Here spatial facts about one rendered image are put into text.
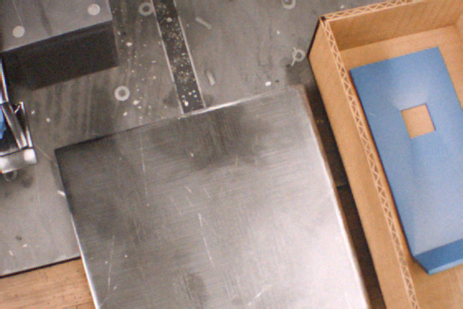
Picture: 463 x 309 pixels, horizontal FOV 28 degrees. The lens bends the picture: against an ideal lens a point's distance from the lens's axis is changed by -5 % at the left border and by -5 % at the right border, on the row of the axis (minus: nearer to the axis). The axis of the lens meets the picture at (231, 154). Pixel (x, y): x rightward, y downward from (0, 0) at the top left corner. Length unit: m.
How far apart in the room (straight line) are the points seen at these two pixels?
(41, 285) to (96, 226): 0.06
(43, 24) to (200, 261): 0.18
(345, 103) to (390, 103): 0.07
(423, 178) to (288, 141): 0.10
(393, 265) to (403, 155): 0.10
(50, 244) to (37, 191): 0.04
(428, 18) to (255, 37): 0.12
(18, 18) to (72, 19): 0.04
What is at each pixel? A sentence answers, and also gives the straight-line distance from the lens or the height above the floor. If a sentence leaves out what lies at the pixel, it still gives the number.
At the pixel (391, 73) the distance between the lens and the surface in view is 0.66.
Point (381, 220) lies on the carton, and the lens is 0.58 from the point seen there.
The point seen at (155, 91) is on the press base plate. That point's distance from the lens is 0.65.
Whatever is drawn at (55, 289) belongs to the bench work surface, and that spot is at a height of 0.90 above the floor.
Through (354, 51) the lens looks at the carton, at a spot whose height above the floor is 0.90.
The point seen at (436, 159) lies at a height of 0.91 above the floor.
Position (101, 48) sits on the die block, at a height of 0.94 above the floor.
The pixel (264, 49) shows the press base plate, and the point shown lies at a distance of 0.67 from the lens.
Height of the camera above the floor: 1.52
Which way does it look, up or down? 75 degrees down
